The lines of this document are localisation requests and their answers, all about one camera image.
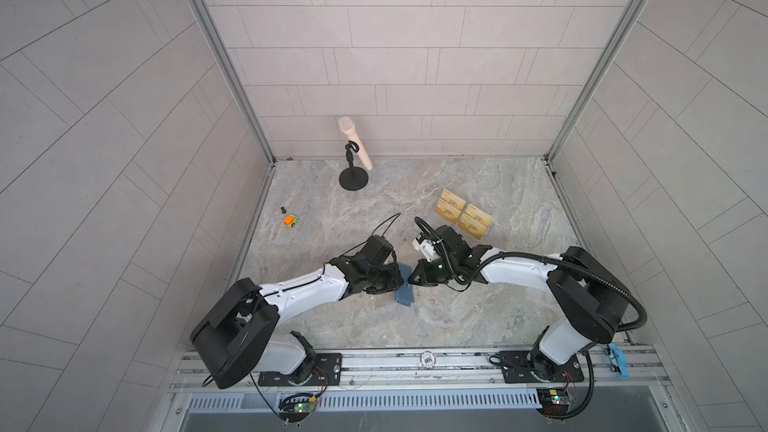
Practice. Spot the black microphone stand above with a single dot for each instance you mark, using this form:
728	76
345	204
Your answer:
352	178

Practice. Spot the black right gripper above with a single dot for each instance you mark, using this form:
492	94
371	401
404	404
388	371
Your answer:
423	276

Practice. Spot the right green circuit board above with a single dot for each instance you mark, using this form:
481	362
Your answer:
554	401

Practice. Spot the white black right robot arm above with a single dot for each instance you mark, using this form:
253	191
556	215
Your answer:
586	303

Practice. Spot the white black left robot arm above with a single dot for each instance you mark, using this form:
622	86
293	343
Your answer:
237	336

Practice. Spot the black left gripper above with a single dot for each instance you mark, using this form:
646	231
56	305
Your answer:
394	281

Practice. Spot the green circuit board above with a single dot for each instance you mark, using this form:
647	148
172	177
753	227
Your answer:
295	408
554	401

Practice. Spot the blue clip on rail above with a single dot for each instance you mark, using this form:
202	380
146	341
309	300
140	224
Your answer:
618	361

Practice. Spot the green orange toy truck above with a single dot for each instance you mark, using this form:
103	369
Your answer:
290	220

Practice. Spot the aluminium mounting rail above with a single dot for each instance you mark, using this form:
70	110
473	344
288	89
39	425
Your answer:
455	368

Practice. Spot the cream microphone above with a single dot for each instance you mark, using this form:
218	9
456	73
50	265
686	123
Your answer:
348	127

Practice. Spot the clear acrylic card tray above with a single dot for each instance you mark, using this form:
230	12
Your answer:
469	218

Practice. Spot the left green circuit board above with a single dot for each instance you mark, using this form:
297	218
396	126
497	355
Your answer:
295	408

